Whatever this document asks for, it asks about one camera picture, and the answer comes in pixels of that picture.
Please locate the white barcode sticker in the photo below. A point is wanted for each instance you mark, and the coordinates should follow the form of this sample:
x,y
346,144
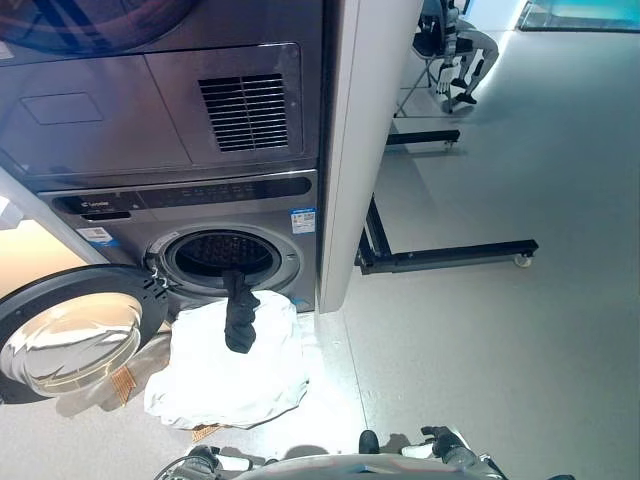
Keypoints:
x,y
94,233

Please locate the glass window panel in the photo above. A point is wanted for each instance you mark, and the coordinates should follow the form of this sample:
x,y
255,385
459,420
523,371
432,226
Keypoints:
x,y
580,15

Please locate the woven laundry basket beige liner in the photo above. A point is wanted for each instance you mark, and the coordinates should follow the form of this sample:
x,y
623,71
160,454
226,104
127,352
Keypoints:
x,y
123,382

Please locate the white partition panel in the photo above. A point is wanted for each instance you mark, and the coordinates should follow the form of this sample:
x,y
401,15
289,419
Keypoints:
x,y
360,125

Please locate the black robot foot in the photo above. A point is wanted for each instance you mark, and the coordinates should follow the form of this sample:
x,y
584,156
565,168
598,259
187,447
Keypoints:
x,y
369,441

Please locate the metal folding chair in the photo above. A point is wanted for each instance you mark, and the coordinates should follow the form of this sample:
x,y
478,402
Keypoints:
x,y
425,75

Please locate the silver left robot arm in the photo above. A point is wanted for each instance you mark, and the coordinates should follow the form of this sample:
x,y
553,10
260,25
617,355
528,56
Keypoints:
x,y
175,472

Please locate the white cloth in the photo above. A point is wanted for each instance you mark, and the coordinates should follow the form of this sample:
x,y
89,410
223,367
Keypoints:
x,y
220,380

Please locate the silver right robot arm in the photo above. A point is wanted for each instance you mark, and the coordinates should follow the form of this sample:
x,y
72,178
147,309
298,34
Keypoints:
x,y
482,467

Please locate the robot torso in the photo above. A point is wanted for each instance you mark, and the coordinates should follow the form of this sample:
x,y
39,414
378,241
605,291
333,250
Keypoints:
x,y
350,470

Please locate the black frame bar with caster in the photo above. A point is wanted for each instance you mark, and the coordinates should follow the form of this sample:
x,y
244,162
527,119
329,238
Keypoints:
x,y
425,137

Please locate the black garment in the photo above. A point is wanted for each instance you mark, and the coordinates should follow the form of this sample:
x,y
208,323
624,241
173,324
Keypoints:
x,y
239,315

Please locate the grey front-load washing machine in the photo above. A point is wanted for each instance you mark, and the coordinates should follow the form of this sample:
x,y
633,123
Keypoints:
x,y
125,235

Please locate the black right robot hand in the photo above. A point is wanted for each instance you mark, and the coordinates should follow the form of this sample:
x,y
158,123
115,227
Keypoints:
x,y
447,442

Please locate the grey stacked clothes dryer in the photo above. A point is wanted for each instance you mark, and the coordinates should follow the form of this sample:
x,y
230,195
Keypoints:
x,y
125,100

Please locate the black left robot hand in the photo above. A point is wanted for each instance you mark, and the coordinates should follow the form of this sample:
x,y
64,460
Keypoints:
x,y
202,460

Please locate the round washing machine door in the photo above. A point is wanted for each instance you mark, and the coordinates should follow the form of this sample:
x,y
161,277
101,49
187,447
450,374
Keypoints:
x,y
75,335

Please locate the black wheeled floor frame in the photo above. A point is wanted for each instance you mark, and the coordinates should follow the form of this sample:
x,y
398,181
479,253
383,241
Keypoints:
x,y
450,255

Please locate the grey seated humanoid robot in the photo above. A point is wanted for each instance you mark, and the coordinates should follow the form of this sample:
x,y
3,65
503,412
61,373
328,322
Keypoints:
x,y
475,45

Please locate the blue energy label sticker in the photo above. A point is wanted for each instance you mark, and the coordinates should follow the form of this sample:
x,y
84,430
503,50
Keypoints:
x,y
303,220

